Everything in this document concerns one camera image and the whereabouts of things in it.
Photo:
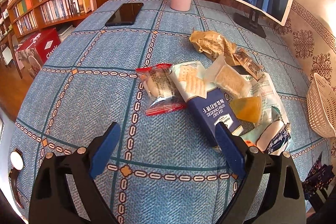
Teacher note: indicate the red Classic Quilt box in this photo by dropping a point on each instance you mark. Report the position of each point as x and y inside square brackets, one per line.
[37, 49]

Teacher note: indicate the light blue cracker bag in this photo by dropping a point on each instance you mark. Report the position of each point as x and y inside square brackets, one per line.
[188, 79]

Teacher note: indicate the black tablet stand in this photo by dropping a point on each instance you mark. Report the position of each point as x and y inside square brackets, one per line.
[250, 23]

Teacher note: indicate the black smartphone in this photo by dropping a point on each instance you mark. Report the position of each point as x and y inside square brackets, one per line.
[125, 15]

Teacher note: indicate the small blue white snack packet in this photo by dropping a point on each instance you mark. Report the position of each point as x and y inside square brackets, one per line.
[274, 139]

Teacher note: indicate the tan crinkled snack bag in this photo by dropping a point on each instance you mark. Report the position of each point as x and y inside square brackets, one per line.
[213, 44]

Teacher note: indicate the navy sea salt cracker box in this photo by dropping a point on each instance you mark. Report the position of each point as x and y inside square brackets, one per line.
[212, 110]

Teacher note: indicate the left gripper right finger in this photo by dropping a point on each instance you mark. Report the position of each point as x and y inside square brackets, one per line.
[270, 190]

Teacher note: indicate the clear brown biscuit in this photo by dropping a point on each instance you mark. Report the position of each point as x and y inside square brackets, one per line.
[225, 77]

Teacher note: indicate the red-edged clear snack packet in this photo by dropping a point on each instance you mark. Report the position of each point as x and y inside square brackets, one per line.
[164, 97]

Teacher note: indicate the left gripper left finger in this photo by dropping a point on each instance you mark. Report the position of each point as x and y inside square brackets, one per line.
[51, 200]

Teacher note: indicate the brown clear snack packet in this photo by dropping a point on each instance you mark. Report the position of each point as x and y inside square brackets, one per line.
[248, 63]

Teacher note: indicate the blue patterned tablecloth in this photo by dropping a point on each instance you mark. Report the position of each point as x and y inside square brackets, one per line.
[163, 169]

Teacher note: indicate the orange jelly cup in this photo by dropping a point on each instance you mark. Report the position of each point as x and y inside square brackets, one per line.
[247, 108]

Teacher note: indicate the wristwatch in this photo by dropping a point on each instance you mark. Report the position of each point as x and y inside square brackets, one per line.
[16, 158]

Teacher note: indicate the white plastic basket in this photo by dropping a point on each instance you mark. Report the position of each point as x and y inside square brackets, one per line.
[321, 107]

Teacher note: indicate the white green printed pouch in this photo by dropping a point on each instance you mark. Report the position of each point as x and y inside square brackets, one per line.
[265, 89]

